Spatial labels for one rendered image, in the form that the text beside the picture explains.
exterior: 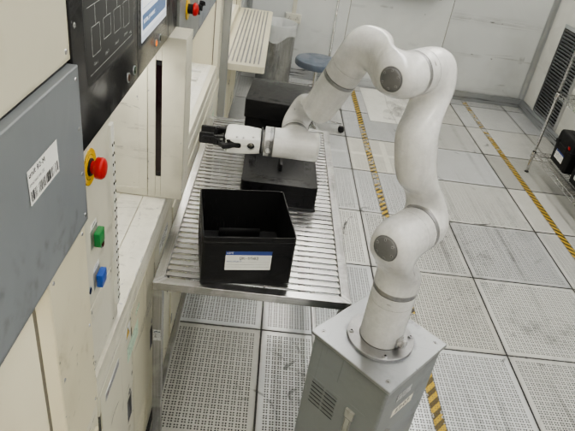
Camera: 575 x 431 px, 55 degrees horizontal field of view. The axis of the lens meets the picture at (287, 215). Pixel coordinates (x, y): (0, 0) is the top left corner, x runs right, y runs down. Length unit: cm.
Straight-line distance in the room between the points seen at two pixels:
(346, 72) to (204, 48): 188
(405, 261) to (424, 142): 28
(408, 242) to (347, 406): 56
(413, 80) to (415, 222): 34
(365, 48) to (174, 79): 63
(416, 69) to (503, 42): 506
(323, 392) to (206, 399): 78
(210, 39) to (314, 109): 178
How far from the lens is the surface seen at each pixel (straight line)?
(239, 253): 162
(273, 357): 254
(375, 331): 154
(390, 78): 119
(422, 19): 595
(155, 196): 188
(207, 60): 319
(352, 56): 134
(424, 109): 131
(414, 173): 130
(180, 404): 235
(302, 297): 168
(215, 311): 272
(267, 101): 235
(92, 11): 99
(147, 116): 176
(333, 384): 164
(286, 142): 153
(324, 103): 142
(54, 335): 98
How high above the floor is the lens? 184
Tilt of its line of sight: 32 degrees down
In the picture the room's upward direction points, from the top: 9 degrees clockwise
